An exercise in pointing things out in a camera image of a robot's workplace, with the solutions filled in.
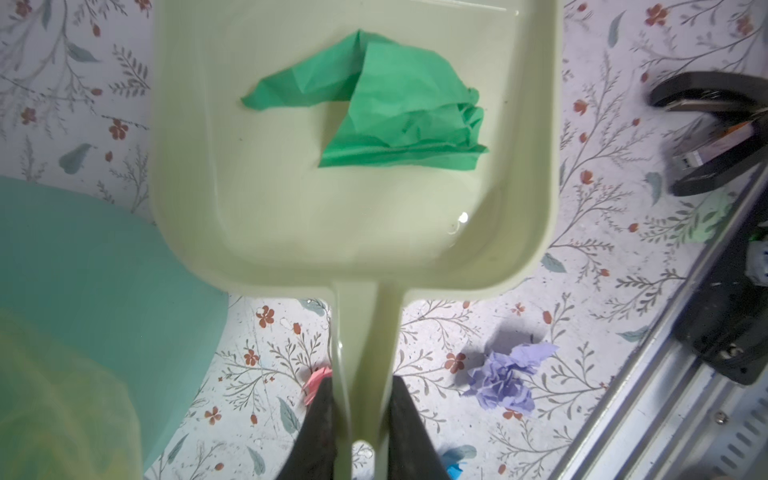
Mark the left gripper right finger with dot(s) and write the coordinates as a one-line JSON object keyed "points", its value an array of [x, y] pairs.
{"points": [[411, 454]]}

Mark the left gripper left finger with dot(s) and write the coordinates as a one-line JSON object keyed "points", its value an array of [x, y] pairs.
{"points": [[313, 454]]}

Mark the purple paper scrap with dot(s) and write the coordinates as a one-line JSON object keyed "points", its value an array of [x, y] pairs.
{"points": [[498, 382]]}

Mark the green bin with bag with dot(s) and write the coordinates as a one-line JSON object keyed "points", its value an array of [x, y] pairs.
{"points": [[103, 281]]}

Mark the light green dustpan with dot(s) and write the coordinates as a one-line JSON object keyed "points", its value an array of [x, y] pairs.
{"points": [[241, 199]]}

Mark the blue green paper scrap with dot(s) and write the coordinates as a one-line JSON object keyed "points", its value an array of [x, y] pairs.
{"points": [[406, 105]]}

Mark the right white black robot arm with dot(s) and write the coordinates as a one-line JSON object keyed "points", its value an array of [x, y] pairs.
{"points": [[725, 321]]}

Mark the blue paper scrap centre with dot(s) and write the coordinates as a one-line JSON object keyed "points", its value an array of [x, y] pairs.
{"points": [[453, 458]]}

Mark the pink paper scrap centre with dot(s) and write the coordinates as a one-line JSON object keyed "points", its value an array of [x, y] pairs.
{"points": [[314, 382]]}

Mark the black stapler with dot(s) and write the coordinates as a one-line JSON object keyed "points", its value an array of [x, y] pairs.
{"points": [[731, 143]]}

